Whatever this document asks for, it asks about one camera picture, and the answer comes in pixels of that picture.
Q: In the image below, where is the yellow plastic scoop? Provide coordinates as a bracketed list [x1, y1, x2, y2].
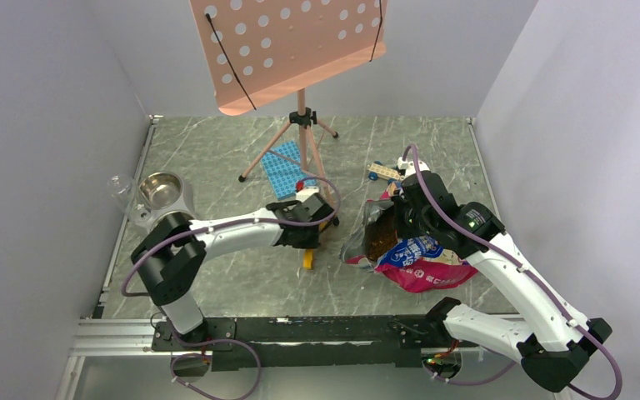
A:
[302, 217, 339, 270]

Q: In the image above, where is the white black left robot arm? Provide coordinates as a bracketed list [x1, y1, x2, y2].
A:
[130, 192, 337, 350]

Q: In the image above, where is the pink music stand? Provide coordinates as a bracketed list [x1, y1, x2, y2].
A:
[188, 0, 390, 228]

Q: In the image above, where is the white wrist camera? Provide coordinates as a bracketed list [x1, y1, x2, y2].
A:
[395, 157, 430, 179]
[294, 180, 323, 205]

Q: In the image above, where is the grey double bowl feeder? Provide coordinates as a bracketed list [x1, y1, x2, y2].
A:
[127, 172, 198, 237]

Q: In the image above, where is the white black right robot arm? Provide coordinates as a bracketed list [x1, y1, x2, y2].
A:
[392, 170, 613, 393]

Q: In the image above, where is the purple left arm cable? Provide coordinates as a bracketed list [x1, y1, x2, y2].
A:
[120, 175, 343, 400]

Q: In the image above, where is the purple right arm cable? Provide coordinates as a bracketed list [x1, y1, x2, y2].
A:
[401, 143, 625, 400]

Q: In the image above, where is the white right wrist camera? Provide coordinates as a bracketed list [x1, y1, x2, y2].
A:
[395, 157, 430, 179]

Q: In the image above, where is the pink pet food bag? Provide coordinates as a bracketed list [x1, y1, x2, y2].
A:
[339, 182, 478, 293]

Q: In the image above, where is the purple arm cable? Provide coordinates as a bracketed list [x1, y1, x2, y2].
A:
[120, 175, 343, 400]
[401, 143, 625, 400]

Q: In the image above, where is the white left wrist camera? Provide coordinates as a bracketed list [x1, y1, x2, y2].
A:
[294, 180, 323, 205]

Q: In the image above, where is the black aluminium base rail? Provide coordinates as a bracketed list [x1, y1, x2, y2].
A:
[72, 314, 477, 372]

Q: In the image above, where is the clear water bottle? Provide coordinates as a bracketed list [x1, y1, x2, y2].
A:
[107, 175, 152, 223]

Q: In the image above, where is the toy block car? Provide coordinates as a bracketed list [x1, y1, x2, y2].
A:
[367, 162, 403, 183]

